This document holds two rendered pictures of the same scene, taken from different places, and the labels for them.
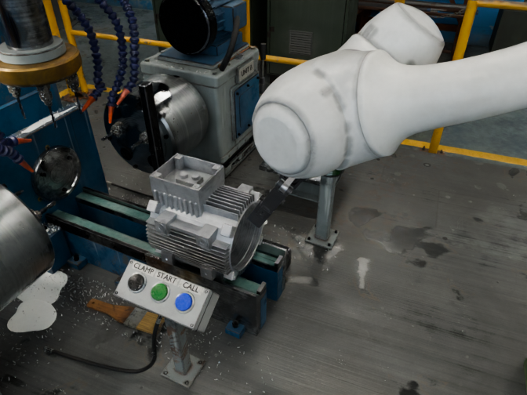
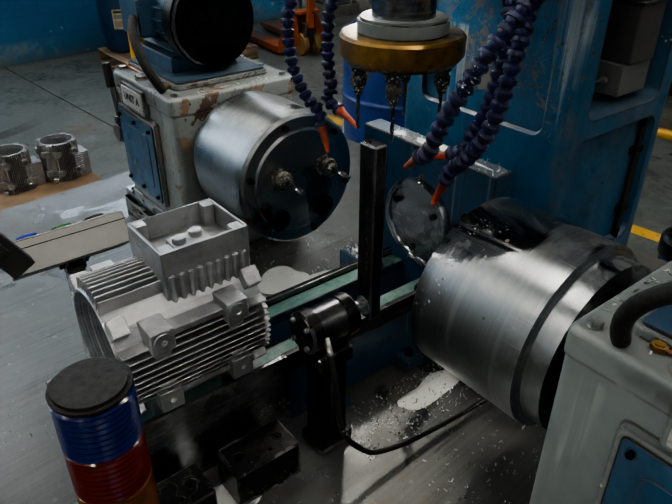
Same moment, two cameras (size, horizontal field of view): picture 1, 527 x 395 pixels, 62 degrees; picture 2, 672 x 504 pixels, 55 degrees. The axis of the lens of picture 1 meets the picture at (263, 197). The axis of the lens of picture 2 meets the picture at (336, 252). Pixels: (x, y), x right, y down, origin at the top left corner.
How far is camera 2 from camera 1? 1.32 m
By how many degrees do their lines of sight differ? 89
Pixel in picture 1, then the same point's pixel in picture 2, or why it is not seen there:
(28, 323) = (272, 276)
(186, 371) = not seen: hidden behind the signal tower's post
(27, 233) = (232, 163)
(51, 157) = (415, 191)
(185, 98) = (509, 290)
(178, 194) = (165, 229)
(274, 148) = not seen: outside the picture
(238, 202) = (93, 277)
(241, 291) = not seen: hidden behind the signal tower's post
